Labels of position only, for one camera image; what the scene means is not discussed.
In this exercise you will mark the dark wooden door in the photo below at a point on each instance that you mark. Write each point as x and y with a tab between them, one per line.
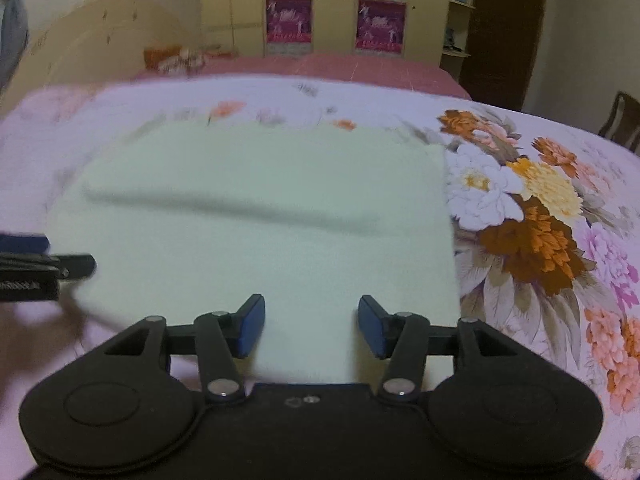
505	35

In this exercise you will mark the dark wooden chair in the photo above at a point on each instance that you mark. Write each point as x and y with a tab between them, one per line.
622	120

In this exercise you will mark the cream corner shelf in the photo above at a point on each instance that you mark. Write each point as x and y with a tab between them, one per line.
457	20

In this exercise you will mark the magenta wall poster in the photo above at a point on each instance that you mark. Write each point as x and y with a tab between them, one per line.
289	20
381	25

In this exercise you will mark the orange patterned cloth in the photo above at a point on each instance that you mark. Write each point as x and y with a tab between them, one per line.
170	59

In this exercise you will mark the pink bed cover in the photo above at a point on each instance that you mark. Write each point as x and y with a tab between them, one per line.
350	70

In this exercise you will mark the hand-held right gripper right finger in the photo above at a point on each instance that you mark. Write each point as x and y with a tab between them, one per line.
371	327

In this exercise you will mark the grey curtain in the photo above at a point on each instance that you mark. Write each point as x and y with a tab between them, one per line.
12	25

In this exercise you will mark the cream wardrobe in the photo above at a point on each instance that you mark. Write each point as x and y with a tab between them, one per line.
335	10

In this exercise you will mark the floral lilac bedsheet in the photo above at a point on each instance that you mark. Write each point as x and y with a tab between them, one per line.
540	240

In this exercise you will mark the light green sweater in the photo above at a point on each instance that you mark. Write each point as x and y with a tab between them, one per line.
260	230

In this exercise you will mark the cream curved headboard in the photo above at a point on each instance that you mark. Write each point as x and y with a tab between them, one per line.
100	35

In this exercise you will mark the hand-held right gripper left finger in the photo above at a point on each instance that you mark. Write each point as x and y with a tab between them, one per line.
251	327

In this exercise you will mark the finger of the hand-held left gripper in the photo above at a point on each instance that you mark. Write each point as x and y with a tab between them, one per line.
22	243
77	265

